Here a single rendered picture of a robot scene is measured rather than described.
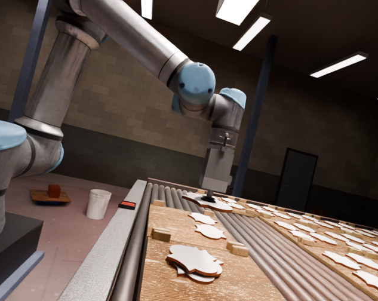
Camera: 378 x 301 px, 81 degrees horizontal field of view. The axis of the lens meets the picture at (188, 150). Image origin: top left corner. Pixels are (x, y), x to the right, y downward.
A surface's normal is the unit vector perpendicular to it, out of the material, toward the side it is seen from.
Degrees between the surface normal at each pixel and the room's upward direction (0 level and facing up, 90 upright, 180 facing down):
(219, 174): 90
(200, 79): 89
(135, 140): 90
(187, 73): 89
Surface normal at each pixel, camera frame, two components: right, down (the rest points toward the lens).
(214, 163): 0.04, -0.01
